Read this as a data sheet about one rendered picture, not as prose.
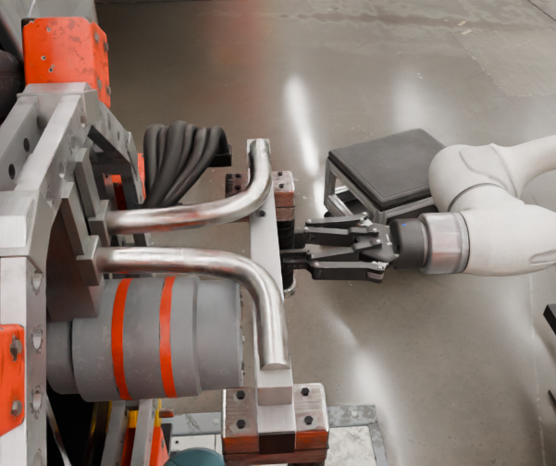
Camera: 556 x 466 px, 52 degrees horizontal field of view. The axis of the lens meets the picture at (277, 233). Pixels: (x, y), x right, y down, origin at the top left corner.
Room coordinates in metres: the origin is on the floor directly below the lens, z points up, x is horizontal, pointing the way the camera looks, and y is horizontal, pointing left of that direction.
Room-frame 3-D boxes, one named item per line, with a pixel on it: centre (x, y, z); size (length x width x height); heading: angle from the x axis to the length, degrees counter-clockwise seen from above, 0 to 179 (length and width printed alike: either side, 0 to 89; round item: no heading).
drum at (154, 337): (0.44, 0.15, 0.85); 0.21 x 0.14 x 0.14; 93
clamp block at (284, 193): (0.62, 0.02, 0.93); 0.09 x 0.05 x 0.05; 93
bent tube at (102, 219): (0.54, 0.10, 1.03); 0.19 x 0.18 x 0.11; 93
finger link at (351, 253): (0.60, -0.09, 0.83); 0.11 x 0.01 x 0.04; 105
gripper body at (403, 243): (0.63, -0.16, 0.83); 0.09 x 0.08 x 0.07; 93
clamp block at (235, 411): (0.28, 0.00, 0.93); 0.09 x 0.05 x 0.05; 93
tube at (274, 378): (0.34, 0.09, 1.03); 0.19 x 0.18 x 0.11; 93
